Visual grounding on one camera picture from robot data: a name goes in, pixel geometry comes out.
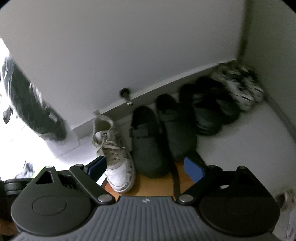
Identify black door stopper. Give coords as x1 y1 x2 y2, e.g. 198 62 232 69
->
119 88 134 106

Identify dark plastic bag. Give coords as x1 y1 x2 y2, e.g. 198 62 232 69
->
0 54 67 142

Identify chunky black clog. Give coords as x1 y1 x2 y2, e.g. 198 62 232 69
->
196 76 241 123
179 83 229 136

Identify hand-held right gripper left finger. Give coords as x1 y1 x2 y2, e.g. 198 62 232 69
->
17 156 116 205

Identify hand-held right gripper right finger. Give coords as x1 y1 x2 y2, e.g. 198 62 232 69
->
176 157 275 205

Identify orange round floor mat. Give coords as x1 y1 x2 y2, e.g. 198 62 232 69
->
100 160 197 202

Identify grey navy running sneaker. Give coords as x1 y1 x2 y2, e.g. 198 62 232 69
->
209 63 255 112
236 65 265 103

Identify grey cabinet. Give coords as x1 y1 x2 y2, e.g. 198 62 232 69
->
238 0 296 139

